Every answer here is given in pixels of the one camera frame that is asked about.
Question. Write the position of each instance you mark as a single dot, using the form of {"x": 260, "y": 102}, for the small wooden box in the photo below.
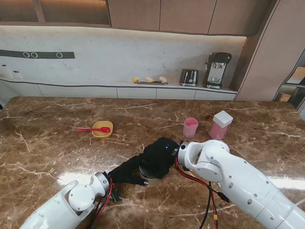
{"x": 284, "y": 97}

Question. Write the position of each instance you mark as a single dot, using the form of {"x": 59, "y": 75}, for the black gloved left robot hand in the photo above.
{"x": 126, "y": 171}

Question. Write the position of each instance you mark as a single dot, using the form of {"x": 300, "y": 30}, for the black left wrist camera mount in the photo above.
{"x": 115, "y": 196}

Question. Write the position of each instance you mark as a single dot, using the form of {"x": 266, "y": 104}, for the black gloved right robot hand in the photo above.
{"x": 159, "y": 156}

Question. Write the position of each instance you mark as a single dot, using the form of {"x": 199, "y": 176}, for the tan book on shelf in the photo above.
{"x": 299, "y": 75}

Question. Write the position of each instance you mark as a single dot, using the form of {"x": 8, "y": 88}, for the black espresso machine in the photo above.
{"x": 216, "y": 69}

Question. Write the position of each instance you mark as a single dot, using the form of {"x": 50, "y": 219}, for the pink container with white lid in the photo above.
{"x": 218, "y": 132}

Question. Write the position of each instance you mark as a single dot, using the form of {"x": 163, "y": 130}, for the white square container lid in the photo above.
{"x": 222, "y": 118}

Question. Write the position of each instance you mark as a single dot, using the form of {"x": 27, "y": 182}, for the black wall power strip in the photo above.
{"x": 47, "y": 55}

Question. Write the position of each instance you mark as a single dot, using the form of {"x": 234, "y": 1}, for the yellow plastic bowl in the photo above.
{"x": 101, "y": 133}

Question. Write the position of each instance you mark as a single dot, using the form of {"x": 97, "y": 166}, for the black and silver toaster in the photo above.
{"x": 189, "y": 77}

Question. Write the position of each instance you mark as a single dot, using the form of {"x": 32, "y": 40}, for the dark open shelf unit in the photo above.
{"x": 299, "y": 93}

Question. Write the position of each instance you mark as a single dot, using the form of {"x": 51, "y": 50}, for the yellow lemon piece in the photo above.
{"x": 163, "y": 79}
{"x": 149, "y": 79}
{"x": 135, "y": 79}

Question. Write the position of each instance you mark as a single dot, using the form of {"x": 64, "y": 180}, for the brown wall cabinets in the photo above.
{"x": 181, "y": 16}

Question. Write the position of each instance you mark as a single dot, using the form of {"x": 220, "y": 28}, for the dark cutting board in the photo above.
{"x": 147, "y": 83}

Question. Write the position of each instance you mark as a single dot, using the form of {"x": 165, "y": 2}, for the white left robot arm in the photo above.
{"x": 64, "y": 202}

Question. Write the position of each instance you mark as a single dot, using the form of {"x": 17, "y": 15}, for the red plastic spoon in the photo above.
{"x": 95, "y": 130}

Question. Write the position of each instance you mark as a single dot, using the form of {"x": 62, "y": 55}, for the pink measuring cup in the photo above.
{"x": 190, "y": 127}

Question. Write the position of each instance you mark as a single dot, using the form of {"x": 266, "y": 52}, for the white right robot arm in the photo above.
{"x": 240, "y": 176}

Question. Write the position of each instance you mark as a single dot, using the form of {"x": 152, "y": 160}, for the white wall device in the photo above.
{"x": 3, "y": 70}
{"x": 17, "y": 74}

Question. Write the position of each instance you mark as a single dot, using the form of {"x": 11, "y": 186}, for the tall brown cabinet panel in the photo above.
{"x": 262, "y": 59}

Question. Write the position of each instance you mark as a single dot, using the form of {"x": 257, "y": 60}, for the white counter with drawers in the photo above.
{"x": 135, "y": 92}

